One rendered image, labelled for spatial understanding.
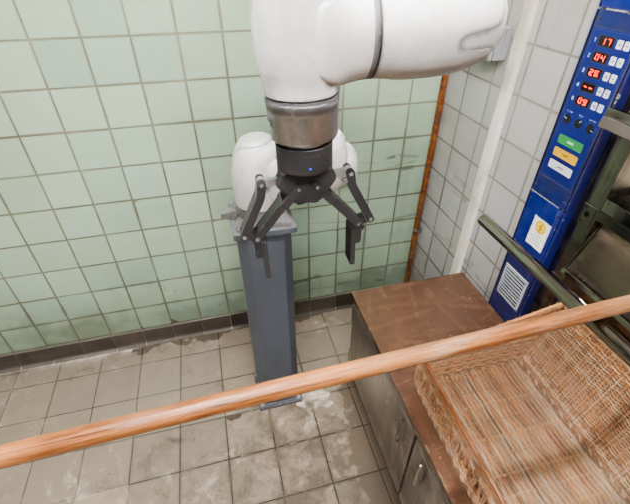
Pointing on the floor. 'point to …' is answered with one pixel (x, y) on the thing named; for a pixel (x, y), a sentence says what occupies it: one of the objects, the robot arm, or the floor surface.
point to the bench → (401, 468)
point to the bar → (570, 300)
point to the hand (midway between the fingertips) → (309, 260)
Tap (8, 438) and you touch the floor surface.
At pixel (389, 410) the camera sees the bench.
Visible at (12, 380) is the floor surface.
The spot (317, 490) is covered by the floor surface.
